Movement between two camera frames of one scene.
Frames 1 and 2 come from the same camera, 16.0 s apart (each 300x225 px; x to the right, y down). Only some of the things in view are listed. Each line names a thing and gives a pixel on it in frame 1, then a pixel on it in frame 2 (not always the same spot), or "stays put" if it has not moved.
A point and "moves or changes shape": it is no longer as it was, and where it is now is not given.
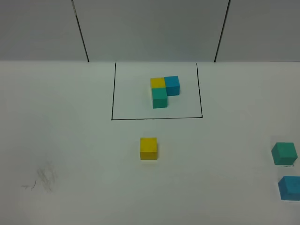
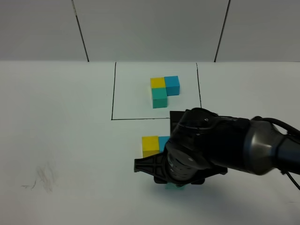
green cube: (284, 153) moves or changes shape
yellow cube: (148, 148) stays put
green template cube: (159, 99) stays put
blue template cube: (172, 84) stays put
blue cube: (289, 187) -> (162, 141)
